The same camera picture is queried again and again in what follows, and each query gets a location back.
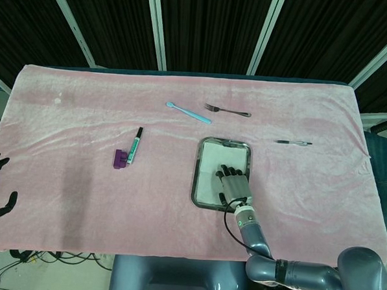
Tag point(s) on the metal fork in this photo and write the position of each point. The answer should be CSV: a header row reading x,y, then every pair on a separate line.
x,y
227,110

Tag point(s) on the stainless steel tray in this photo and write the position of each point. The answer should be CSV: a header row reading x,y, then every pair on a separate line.
x,y
196,187

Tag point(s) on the purple plastic block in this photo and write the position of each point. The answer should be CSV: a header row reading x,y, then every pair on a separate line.
x,y
120,160

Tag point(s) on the clear ballpoint pen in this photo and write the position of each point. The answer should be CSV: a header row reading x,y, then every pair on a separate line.
x,y
294,142

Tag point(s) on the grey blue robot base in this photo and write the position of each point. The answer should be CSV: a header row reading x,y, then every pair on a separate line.
x,y
176,279

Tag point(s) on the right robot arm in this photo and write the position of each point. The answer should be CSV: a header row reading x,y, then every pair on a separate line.
x,y
297,267

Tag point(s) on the pink velvet table cloth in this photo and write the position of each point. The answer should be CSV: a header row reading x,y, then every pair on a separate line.
x,y
146,181

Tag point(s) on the light blue toothbrush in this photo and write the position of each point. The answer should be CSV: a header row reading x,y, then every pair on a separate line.
x,y
188,112

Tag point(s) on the person in blue jeans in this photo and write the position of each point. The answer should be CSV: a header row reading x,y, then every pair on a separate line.
x,y
385,161

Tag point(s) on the green whiteboard marker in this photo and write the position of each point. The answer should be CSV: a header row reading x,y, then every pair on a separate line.
x,y
134,146

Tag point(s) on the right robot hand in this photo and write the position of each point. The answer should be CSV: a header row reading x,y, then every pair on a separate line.
x,y
235,186

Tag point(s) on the white cloth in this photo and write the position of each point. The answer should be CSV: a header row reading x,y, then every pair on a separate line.
x,y
212,159

